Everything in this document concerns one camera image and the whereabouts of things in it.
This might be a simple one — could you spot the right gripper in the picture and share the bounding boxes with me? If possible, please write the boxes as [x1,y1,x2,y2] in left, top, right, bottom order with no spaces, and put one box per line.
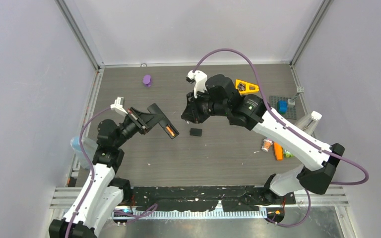
[182,88,228,125]

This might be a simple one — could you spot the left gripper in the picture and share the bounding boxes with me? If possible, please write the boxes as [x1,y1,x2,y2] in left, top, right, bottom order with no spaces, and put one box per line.
[114,107,163,148]

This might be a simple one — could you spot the black remote control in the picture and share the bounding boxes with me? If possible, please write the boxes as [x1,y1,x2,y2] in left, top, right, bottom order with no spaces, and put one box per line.
[147,103,179,139]

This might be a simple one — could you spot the black remote battery cover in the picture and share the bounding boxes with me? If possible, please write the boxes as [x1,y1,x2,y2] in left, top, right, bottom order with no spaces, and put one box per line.
[190,128,202,137]

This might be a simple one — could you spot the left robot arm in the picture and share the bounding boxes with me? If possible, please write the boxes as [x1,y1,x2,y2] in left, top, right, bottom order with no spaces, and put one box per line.
[49,103,165,238]

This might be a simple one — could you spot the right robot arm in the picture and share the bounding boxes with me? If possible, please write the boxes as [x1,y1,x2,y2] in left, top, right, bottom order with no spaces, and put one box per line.
[181,70,344,204]

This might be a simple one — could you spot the purple plastic cap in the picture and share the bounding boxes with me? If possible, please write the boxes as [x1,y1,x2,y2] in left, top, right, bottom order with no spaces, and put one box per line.
[142,74,152,87]

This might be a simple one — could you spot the yellow triangular toy block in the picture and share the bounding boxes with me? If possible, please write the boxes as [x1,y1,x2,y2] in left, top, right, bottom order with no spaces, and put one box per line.
[235,79,260,95]

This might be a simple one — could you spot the small ice cream toy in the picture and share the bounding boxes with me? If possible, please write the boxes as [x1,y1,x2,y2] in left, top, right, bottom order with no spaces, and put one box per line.
[261,138,273,152]

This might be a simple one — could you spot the blue lego brick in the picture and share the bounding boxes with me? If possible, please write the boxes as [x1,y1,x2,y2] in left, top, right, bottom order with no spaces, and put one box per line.
[276,100,288,115]

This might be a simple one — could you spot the orange plastic flashlight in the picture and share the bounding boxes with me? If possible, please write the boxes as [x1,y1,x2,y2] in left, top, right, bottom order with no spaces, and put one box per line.
[273,141,284,161]

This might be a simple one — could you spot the grey lego baseplate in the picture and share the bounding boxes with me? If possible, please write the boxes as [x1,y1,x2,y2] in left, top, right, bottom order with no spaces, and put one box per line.
[269,96,297,120]

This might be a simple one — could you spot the grey lego technic beam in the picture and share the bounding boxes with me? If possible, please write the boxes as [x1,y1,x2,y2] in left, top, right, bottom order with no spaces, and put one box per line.
[287,86,304,108]

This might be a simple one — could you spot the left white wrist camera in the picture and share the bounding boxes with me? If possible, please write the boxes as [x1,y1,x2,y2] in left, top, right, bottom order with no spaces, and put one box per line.
[110,97,127,117]

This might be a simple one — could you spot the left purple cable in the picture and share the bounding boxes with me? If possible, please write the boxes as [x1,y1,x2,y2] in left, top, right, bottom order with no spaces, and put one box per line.
[64,107,158,238]

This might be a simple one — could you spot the purple cable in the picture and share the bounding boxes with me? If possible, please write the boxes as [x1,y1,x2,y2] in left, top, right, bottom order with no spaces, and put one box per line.
[193,48,370,228]
[64,107,158,238]

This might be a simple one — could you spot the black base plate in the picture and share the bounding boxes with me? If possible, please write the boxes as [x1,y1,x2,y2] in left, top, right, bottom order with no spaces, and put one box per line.
[112,185,296,221]

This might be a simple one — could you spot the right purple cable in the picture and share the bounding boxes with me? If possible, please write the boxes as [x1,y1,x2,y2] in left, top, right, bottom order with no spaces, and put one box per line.
[193,48,370,228]

